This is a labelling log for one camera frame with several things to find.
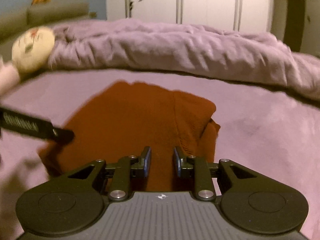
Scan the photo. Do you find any rust red sweater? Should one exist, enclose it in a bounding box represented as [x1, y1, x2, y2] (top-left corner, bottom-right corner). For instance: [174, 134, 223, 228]
[39, 82, 220, 191]

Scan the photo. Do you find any dark brown door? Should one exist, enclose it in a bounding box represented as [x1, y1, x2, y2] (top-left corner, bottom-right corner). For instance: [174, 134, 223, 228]
[283, 0, 305, 52]

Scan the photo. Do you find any white wardrobe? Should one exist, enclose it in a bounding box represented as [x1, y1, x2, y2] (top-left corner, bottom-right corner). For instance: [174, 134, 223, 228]
[106, 0, 273, 33]

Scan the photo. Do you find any grey bolster pillow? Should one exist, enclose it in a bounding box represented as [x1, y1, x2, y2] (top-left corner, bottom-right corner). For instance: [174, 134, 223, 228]
[1, 0, 89, 40]

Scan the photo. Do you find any lilac rumpled duvet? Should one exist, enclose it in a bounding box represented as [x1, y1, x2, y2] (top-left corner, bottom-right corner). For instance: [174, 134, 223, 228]
[47, 18, 319, 100]

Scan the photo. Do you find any lilac bed sheet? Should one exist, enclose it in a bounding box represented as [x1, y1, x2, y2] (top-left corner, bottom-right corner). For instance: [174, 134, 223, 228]
[1, 69, 319, 239]

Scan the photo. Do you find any cream round face plush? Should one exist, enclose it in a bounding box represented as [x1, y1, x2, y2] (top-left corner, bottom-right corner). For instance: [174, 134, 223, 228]
[1, 26, 55, 95]

